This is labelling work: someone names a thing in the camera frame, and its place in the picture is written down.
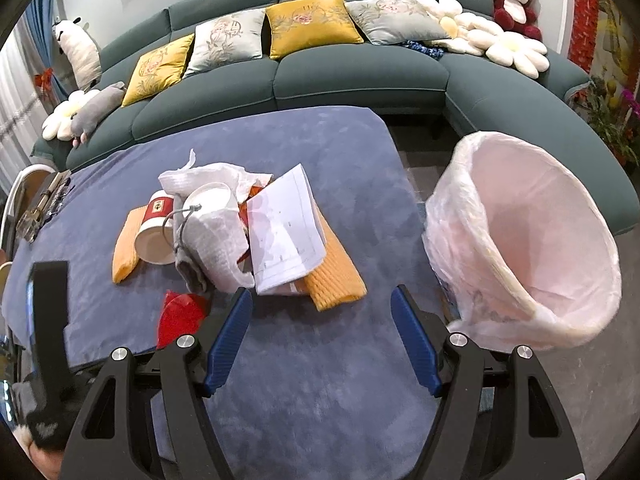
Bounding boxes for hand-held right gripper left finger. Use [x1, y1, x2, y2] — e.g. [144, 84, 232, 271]
[60, 287, 253, 480]

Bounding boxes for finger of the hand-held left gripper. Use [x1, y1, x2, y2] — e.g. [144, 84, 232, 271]
[25, 260, 73, 403]

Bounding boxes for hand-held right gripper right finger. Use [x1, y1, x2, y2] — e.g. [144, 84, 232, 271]
[391, 284, 587, 480]

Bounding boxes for red plastic wrapper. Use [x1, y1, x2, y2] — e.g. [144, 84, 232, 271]
[156, 290, 210, 350]

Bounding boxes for grey face mask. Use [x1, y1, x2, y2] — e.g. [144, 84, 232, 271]
[162, 203, 210, 294]

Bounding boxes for white textured paper towel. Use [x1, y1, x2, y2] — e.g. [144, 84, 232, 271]
[177, 207, 256, 292]

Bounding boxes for orange foam net sleeve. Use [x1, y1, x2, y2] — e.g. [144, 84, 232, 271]
[302, 212, 367, 313]
[111, 207, 151, 284]

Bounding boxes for red and white paper cup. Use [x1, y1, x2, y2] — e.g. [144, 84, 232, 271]
[134, 189, 188, 266]
[181, 181, 236, 221]

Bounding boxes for white paper sheet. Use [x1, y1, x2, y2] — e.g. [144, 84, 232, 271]
[246, 162, 328, 296]

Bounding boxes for orange snack wrapper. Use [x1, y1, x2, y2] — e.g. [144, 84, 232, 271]
[237, 185, 265, 266]

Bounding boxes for waste bin with pink liner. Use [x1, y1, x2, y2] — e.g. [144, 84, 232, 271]
[422, 131, 623, 352]

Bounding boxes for white tissue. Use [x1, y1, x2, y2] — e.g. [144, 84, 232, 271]
[158, 149, 273, 206]

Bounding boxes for person's left forearm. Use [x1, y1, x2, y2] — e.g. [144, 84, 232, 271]
[10, 385, 68, 480]

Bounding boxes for small metal tools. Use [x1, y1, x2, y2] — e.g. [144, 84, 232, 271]
[15, 170, 73, 246]

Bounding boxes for white chair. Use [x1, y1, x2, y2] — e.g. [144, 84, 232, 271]
[0, 164, 56, 261]

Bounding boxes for white flower cushion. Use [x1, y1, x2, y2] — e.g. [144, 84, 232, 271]
[41, 91, 101, 141]
[484, 29, 550, 79]
[414, 0, 503, 54]

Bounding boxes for grey mouse plush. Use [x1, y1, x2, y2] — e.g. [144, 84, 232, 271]
[70, 81, 127, 147]

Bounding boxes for red ribbon bow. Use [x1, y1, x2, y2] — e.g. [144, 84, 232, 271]
[34, 67, 56, 103]

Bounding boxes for white panda plush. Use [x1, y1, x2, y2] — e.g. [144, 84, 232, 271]
[51, 16, 102, 92]

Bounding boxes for dark green curved sofa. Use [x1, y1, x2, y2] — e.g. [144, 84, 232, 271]
[30, 0, 640, 236]

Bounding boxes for yellow embroidered pillow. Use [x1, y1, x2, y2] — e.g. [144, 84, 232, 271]
[265, 0, 364, 60]
[121, 33, 195, 107]

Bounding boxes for blue patterned cloth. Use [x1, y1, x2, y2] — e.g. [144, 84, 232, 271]
[400, 39, 446, 58]

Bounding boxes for potted plant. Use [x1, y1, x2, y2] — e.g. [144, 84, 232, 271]
[567, 75, 640, 171]

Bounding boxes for pale grey embroidered pillow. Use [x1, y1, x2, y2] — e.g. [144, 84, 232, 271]
[182, 8, 267, 79]
[345, 0, 451, 46]

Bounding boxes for blue curtain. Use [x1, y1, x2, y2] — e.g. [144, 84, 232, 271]
[20, 0, 71, 106]

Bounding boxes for red monkey plush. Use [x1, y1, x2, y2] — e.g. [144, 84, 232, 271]
[482, 0, 543, 41]

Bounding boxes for red wall poster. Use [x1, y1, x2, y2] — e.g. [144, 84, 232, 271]
[567, 0, 640, 81]

